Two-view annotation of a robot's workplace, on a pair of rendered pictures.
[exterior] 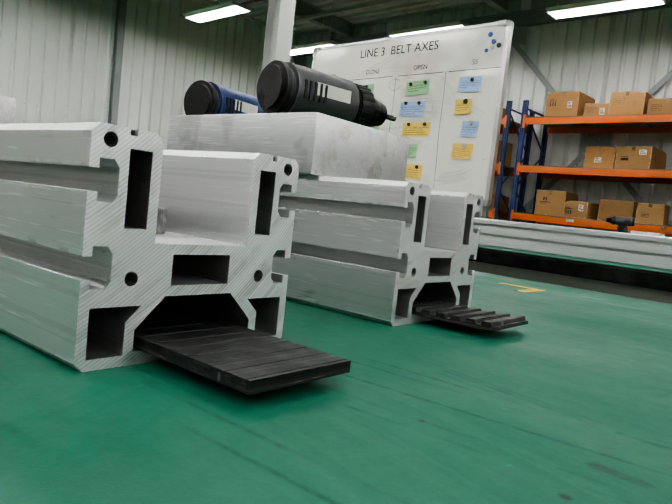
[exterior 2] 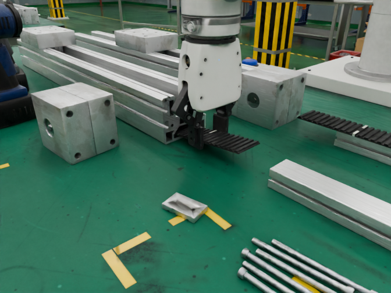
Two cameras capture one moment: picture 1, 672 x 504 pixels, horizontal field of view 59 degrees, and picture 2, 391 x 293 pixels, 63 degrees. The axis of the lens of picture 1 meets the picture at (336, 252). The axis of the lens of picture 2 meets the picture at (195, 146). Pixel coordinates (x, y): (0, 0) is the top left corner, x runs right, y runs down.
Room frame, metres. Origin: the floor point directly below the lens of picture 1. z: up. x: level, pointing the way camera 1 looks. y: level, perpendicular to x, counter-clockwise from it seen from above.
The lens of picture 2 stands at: (1.42, 0.65, 1.04)
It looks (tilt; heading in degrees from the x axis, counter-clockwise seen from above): 28 degrees down; 189
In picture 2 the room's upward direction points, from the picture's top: straight up
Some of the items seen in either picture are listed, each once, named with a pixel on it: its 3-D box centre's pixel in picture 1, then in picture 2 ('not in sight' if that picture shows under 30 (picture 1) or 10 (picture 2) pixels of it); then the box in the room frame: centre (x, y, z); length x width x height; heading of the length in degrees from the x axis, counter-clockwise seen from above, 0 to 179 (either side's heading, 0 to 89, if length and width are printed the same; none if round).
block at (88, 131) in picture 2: not in sight; (82, 118); (0.94, 0.38, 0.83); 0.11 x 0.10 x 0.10; 146
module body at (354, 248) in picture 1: (111, 205); (86, 72); (0.64, 0.24, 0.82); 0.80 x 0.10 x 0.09; 51
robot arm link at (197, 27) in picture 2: not in sight; (209, 25); (0.93, 0.60, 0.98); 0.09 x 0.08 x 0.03; 141
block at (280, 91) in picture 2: not in sight; (274, 94); (0.76, 0.71, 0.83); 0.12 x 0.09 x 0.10; 141
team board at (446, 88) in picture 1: (385, 193); not in sight; (3.83, -0.27, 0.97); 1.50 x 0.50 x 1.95; 48
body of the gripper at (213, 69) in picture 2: not in sight; (209, 68); (0.93, 0.60, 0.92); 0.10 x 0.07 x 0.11; 141
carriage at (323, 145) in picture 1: (283, 169); (48, 40); (0.48, 0.05, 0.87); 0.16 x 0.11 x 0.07; 51
